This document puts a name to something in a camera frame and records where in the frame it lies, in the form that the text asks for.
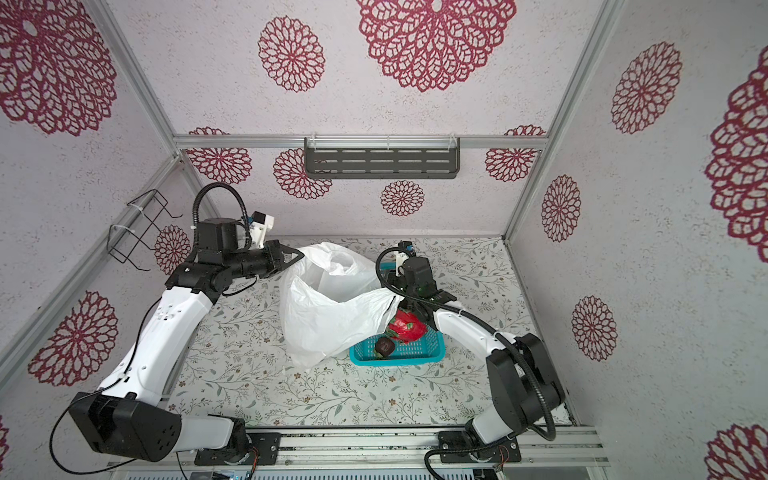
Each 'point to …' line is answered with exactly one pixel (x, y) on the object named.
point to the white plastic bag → (330, 300)
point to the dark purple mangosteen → (383, 347)
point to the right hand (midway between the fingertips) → (381, 268)
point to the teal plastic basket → (425, 350)
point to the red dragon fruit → (406, 327)
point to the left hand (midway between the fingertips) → (302, 258)
